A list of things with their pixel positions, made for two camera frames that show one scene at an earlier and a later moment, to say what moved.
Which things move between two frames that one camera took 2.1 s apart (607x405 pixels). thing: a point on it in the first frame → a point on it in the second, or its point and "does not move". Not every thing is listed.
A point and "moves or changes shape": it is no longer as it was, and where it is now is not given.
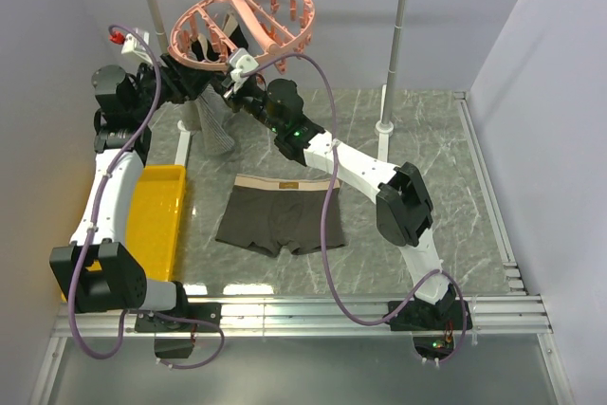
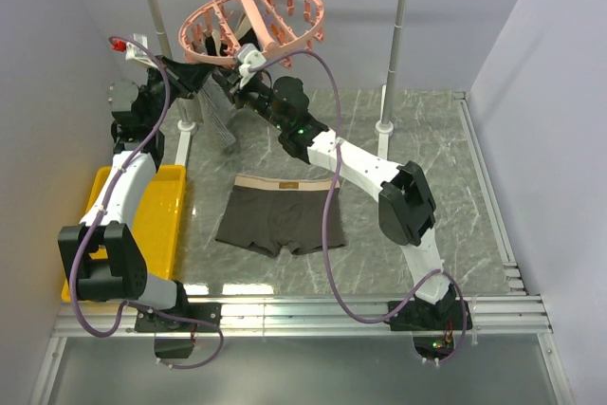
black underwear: [200, 46] → [246, 34]
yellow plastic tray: [155, 221] does not move
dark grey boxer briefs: [265, 213] does not move
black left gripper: [184, 82] does not move
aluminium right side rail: [487, 187] does not move
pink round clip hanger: [256, 23] moves or changes shape
